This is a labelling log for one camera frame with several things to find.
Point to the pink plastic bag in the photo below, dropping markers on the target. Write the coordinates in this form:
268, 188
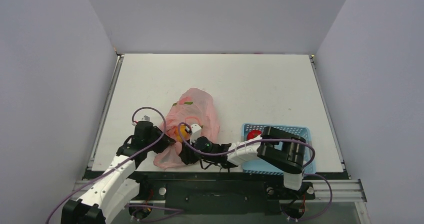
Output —
194, 107

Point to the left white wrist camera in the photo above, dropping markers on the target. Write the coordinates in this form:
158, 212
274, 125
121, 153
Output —
145, 118

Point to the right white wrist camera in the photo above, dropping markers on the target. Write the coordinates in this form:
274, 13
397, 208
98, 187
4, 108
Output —
196, 131

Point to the red fake fruit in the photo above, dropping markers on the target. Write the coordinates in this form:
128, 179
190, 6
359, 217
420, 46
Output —
253, 134

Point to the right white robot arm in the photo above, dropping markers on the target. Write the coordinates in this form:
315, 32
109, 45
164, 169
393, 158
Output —
283, 150

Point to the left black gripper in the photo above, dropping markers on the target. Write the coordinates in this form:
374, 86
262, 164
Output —
165, 142

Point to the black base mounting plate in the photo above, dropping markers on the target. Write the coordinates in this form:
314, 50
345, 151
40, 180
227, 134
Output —
224, 193

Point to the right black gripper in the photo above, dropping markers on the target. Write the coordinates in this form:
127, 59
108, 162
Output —
185, 154

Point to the orange fake fruit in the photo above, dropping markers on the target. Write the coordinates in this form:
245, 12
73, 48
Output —
182, 135

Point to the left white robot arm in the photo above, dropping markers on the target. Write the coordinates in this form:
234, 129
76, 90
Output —
112, 190

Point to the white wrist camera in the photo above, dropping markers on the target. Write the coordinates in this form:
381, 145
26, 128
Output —
145, 118
196, 131

